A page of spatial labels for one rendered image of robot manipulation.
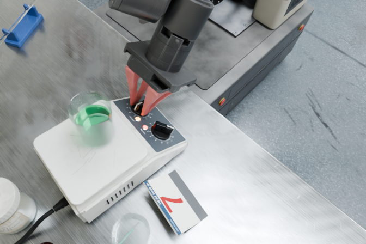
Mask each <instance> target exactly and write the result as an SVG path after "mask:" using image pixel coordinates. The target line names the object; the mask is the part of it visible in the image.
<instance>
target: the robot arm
mask: <svg viewBox="0 0 366 244"><path fill-rule="evenodd" d="M108 5H109V8H111V9H114V10H116V11H119V12H122V13H125V14H128V15H131V16H134V17H137V18H139V19H142V20H145V21H148V22H151V23H156V22H157V21H158V20H159V19H160V21H159V23H158V25H157V27H156V29H155V32H154V34H153V36H152V38H151V40H146V41H137V42H128V43H126V45H125V48H124V50H123V51H124V53H126V52H128V53H129V54H130V55H131V56H130V57H129V59H128V61H127V65H126V67H125V72H126V77H127V82H128V86H129V91H130V105H131V106H133V105H135V104H136V103H137V102H138V101H139V100H140V99H141V97H142V96H143V95H144V93H145V92H146V90H147V93H146V96H145V100H144V104H143V108H142V113H141V115H142V116H144V115H146V114H148V113H149V112H150V111H151V110H152V109H153V108H154V107H155V106H157V105H158V104H159V103H160V102H161V101H162V100H164V99H165V98H167V97H168V96H170V95H171V94H173V93H175V92H178V91H179V90H180V88H182V87H183V86H188V87H190V86H192V85H194V84H195V82H196V80H197V78H198V77H197V76H196V75H195V74H194V73H192V72H191V71H190V70H189V69H188V68H186V67H185V66H184V65H183V63H184V62H185V60H186V58H187V56H188V54H189V52H190V51H191V49H192V47H193V45H194V42H195V40H196V39H197V38H198V36H199V34H200V33H201V31H202V29H203V27H204V25H205V23H206V22H207V20H208V18H209V16H210V14H211V12H212V11H213V9H214V7H215V6H214V4H213V3H212V2H211V1H210V0H109V2H108ZM139 78H142V79H143V80H142V84H141V87H140V89H139V91H138V92H137V81H138V79H139Z"/></svg>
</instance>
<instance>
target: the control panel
mask: <svg viewBox="0 0 366 244"><path fill-rule="evenodd" d="M142 100H145V95H143V96H142V97H141V99H140V100H139V102H140V101H142ZM113 103H114V104H115V105H116V106H117V107H118V108H119V110H120V111H121V112H122V113H123V115H124V116H126V118H127V119H128V120H129V122H130V123H131V124H132V125H133V126H134V127H135V128H136V130H137V131H138V132H139V133H140V134H141V135H142V136H143V138H144V139H145V140H146V141H147V142H148V143H149V145H150V146H151V147H152V148H153V149H154V150H155V151H156V152H157V153H159V152H160V151H162V150H165V149H167V148H170V147H172V146H174V145H176V144H178V143H181V142H183V141H185V140H186V139H185V138H184V137H183V136H182V135H181V133H180V132H179V131H178V130H177V129H176V128H175V127H174V126H173V125H172V124H171V123H170V122H169V121H168V120H167V118H166V117H165V116H164V115H163V114H162V113H161V112H160V111H159V110H158V109H157V108H156V107H154V108H153V109H152V110H151V111H150V112H149V114H148V115H146V116H140V115H137V114H135V113H134V112H133V111H132V109H131V105H130V98H127V99H122V100H117V101H113ZM136 117H139V118H140V120H136ZM156 121H159V122H162V123H164V124H167V125H170V126H172V127H174V131H173V132H172V134H170V137H169V138H168V139H166V140H161V139H158V138H156V137H155V136H154V135H153V133H152V131H151V129H152V127H153V125H154V123H155V122H156ZM144 125H146V126H147V127H148V129H144V128H143V126H144Z"/></svg>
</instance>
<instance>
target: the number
mask: <svg viewBox="0 0 366 244"><path fill-rule="evenodd" d="M148 183H149V184H150V186H151V187H152V188H153V190H154V191H155V193H156V194H157V196H158V197H159V199H160V201H161V202H162V204H163V205H164V207H165V208H166V210H167V211H168V213H169V214H170V216H171V217H172V219H173V220H174V222H175V224H176V225H177V226H178V228H179V229H180V231H182V230H184V229H186V228H187V227H189V226H190V225H192V224H193V223H195V222H197V219H196V218H195V216H194V215H193V213H192V212H191V210H190V209H189V208H188V206H187V205H186V203H185V202H184V200H183V199H182V198H181V196H180V195H179V193H178V192H177V190H176V189H175V187H174V186H173V185H172V183H171V182H170V180H169V179H168V178H167V176H165V177H162V178H159V179H156V180H153V181H150V182H148Z"/></svg>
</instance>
